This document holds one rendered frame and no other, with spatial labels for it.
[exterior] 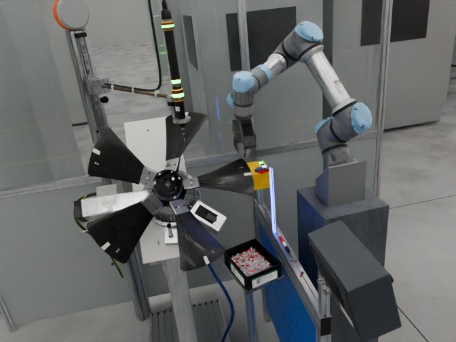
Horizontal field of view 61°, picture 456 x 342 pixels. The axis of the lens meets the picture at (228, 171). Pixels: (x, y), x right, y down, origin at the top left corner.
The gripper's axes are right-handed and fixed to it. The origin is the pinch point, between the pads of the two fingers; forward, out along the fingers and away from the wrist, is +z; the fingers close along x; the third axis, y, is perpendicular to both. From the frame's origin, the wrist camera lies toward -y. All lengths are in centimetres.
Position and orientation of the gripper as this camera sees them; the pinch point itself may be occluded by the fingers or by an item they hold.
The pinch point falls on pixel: (244, 157)
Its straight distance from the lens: 159.6
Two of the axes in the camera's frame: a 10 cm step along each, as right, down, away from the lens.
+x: -9.8, 1.4, -1.2
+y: -1.9, -6.4, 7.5
